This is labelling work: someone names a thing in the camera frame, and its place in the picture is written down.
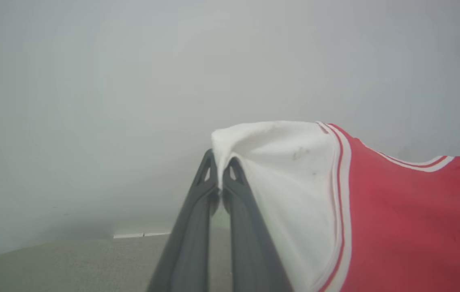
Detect red white basketball jersey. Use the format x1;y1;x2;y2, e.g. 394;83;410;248
211;120;460;292

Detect white baseboard strip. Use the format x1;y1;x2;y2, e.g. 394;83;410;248
113;232;171;239

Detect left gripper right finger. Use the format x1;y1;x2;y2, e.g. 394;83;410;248
222;157;293;292

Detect beige fabric sofa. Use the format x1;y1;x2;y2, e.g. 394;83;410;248
0;231;234;292

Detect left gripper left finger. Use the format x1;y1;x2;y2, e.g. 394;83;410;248
147;148;220;292

